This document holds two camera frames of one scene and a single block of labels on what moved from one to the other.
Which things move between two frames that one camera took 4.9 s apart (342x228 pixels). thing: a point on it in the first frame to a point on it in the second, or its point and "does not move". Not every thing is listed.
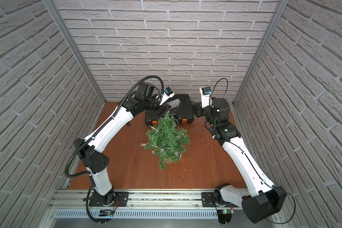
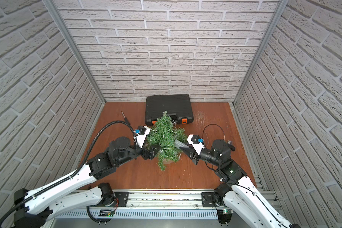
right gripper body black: [200, 112] to [203, 156]
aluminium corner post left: [75, 47] does not move
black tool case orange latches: [184, 113] does not move
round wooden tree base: [168, 161] does not move
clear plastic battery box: [174, 103] to [178, 144]
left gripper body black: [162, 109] to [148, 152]
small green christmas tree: [166, 140] does not move
